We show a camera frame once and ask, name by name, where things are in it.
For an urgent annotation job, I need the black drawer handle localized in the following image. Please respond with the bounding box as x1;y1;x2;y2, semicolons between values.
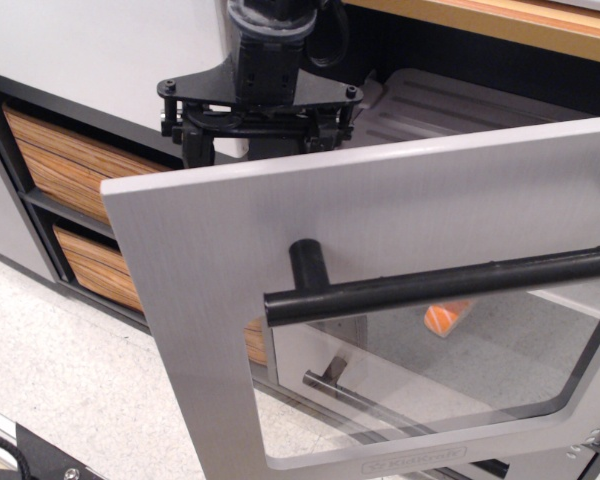
302;355;510;480

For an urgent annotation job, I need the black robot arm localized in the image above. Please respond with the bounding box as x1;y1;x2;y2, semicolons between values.
157;1;363;168

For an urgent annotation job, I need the grey oven rack tray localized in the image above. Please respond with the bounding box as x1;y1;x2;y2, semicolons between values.
342;69;590;149

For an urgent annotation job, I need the wooden countertop edge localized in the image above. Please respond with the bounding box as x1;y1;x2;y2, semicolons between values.
351;1;600;63

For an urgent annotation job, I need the grey toy kitchen cabinet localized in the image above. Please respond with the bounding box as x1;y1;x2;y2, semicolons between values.
0;1;600;479

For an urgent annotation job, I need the grey lower drawer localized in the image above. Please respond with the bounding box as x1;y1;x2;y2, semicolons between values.
269;319;600;480

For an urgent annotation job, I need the upper wood-grain storage bin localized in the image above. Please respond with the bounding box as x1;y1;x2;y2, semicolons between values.
2;103;168;225

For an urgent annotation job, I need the wood-grain storage bin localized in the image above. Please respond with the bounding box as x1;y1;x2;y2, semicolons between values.
2;103;168;225
53;225;143;312

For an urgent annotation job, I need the grey toy oven door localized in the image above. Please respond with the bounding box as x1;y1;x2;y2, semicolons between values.
101;118;600;479

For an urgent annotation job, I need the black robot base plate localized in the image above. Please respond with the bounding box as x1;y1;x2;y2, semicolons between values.
16;424;102;480

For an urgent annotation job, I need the orange toy salmon piece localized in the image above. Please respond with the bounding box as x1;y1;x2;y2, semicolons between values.
424;300;474;338

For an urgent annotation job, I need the black oven door handle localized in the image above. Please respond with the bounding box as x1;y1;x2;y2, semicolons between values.
263;239;600;328

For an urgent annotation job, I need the black braided cable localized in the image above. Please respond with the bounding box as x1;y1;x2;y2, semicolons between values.
0;432;34;480

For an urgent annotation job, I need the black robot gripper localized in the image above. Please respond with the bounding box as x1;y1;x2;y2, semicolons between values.
157;35;363;168

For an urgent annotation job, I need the lower wood-grain storage bin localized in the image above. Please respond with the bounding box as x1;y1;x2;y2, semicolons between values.
53;225;143;312

